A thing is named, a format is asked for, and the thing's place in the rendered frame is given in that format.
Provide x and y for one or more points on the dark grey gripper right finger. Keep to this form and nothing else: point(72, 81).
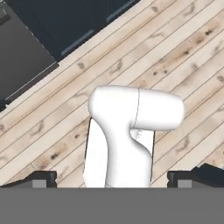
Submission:
point(186, 176)

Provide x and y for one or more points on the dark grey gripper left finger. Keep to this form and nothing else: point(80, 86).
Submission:
point(43, 177)

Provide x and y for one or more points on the white rounded bent object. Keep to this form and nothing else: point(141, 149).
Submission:
point(122, 116)

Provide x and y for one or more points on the dark grey appliance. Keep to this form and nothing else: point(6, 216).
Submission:
point(20, 55)

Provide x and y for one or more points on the dark navy cupboard run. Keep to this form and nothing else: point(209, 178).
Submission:
point(73, 20)

